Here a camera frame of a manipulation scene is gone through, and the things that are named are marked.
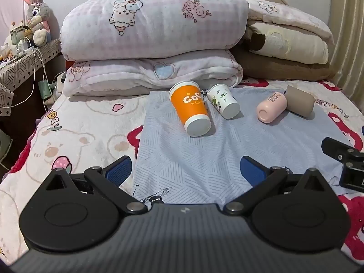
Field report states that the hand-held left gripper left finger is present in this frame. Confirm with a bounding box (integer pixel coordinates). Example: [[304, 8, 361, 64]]
[[39, 155, 149, 215]]

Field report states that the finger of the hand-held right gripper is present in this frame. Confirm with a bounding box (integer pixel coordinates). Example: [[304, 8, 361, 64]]
[[339, 162, 364, 192], [321, 137, 364, 164]]

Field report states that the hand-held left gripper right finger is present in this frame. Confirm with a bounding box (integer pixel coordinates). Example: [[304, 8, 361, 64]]
[[223, 155, 331, 215]]

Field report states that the orange paper cup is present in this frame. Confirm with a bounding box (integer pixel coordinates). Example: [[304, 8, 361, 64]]
[[169, 81, 212, 137]]

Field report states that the taupe cup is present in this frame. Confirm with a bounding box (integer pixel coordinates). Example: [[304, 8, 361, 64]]
[[285, 85, 315, 118]]

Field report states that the pink cup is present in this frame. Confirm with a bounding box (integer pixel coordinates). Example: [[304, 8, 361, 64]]
[[256, 91, 288, 124]]

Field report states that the white paper cup green print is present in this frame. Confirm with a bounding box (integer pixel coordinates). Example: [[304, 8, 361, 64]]
[[207, 84, 241, 119]]

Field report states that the light blue patterned cloth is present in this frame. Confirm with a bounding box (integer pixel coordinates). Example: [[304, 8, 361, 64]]
[[133, 87, 364, 209]]

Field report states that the pink quilt with heart print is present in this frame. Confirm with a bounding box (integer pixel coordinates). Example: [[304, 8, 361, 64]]
[[63, 49, 244, 97]]

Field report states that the brown blanket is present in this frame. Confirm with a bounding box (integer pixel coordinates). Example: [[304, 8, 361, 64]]
[[233, 45, 338, 82]]

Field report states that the cream blanket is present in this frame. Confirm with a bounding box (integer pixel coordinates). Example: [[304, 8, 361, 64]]
[[247, 22, 329, 65]]

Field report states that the green pouch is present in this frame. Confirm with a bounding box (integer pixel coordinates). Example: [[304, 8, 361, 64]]
[[38, 80, 57, 105]]

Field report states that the cream curtain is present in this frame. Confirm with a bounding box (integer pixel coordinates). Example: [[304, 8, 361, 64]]
[[327, 0, 364, 97]]

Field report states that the green cloth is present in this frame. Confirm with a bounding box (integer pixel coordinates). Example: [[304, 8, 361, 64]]
[[0, 128, 13, 163]]

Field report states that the thin pink checked quilt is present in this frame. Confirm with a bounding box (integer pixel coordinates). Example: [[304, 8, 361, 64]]
[[236, 0, 335, 45]]

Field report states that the bedside table with patterned cloth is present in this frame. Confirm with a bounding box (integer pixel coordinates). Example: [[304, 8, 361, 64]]
[[0, 38, 62, 118]]

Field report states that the large pink checked quilt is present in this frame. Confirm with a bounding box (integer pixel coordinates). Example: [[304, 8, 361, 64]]
[[60, 0, 250, 62]]

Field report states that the green and white box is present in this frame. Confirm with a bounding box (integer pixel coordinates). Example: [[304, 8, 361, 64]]
[[10, 25, 27, 45]]

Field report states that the grey plush rabbit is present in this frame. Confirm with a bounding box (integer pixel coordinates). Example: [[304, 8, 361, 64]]
[[23, 0, 52, 46]]

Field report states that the white cable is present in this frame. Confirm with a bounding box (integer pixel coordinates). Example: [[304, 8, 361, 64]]
[[0, 36, 52, 109]]

